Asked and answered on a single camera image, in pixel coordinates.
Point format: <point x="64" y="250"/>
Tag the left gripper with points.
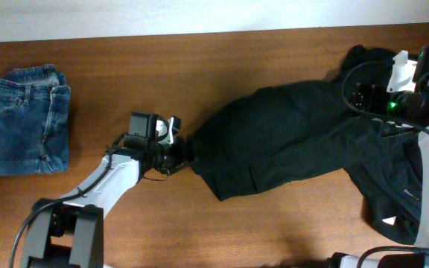
<point x="182" y="156"/>

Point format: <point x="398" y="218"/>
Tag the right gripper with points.
<point x="376" y="94"/>

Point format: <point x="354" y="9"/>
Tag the black trousers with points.
<point x="278" y="135"/>

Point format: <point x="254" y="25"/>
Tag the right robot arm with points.
<point x="416" y="255"/>

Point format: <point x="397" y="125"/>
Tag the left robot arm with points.
<point x="69" y="231"/>

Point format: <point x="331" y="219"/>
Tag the black jacket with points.
<point x="390" y="176"/>

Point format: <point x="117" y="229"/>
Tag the folded blue jeans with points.
<point x="34" y="121"/>

